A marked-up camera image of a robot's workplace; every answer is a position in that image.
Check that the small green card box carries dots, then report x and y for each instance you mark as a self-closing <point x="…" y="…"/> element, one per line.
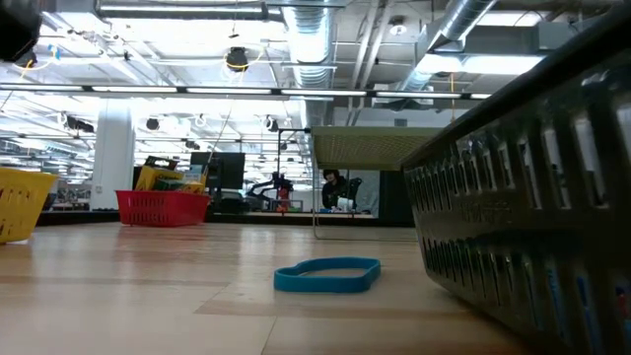
<point x="194" y="173"/>

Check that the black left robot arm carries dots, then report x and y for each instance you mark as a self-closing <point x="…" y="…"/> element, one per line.
<point x="17" y="24"/>

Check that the background black robot arm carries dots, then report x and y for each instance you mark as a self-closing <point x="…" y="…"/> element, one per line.
<point x="268" y="186"/>
<point x="356" y="187"/>

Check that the person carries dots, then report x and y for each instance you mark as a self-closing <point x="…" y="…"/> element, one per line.
<point x="334" y="190"/>

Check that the mint green perforated metal shelf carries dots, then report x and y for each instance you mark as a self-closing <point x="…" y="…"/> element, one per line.
<point x="370" y="148"/>

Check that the black cabinet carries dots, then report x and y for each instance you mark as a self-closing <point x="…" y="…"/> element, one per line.
<point x="394" y="194"/>

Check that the long ceiling light bar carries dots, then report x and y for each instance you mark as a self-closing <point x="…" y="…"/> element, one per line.
<point x="320" y="92"/>

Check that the black background monitor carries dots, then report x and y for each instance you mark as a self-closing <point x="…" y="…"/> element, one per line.
<point x="227" y="170"/>

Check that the blue rubber band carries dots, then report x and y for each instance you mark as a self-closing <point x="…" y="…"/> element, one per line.
<point x="320" y="285"/>

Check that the red plastic basket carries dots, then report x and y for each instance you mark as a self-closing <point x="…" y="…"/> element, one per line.
<point x="162" y="209"/>

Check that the white column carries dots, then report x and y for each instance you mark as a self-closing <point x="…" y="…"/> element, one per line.
<point x="114" y="158"/>

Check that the black plastic basket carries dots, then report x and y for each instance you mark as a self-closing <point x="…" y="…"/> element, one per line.
<point x="517" y="222"/>

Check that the yellow plastic basket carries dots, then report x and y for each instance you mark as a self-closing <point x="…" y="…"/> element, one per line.
<point x="24" y="207"/>

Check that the silver ribbed air duct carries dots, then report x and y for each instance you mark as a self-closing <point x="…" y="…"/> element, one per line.
<point x="310" y="39"/>
<point x="463" y="20"/>

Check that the black dome ceiling camera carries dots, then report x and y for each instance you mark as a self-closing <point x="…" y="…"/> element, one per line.
<point x="237" y="59"/>

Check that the grey box air duct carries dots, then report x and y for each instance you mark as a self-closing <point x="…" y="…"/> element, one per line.
<point x="493" y="42"/>

